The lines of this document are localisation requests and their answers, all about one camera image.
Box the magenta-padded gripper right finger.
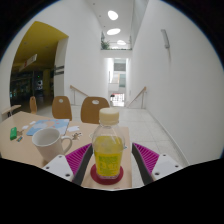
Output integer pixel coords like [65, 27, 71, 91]
[131, 142, 184, 186]

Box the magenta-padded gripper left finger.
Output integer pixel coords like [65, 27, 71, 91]
[42, 143, 94, 187]

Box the yellow drink bottle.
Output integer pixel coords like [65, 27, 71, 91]
[91, 107, 126, 180]

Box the flat round red coaster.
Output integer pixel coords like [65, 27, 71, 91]
[89, 163, 125, 186]

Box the white mug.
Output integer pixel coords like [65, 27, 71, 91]
[31, 127, 74, 164]

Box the light blue booklet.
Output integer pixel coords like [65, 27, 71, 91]
[25, 118, 71, 137]

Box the wooden chair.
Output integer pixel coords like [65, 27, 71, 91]
[51, 95, 73, 122]
[80, 96, 110, 125]
[29, 95, 38, 115]

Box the wooden stair handrail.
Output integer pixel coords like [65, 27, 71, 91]
[127, 86, 148, 109]
[69, 84, 90, 106]

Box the small green box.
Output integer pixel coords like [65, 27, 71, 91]
[9, 126, 18, 141]

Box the small wooden side table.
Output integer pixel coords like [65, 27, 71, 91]
[1, 104, 22, 118]

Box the white hanging sign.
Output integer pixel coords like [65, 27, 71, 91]
[18, 53, 38, 73]

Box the green balcony plant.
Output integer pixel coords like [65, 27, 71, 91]
[100, 39, 111, 51]

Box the round ceiling lights group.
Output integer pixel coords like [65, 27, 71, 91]
[106, 9, 128, 47]

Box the dark wall sign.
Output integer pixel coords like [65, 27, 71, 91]
[54, 65, 65, 75]

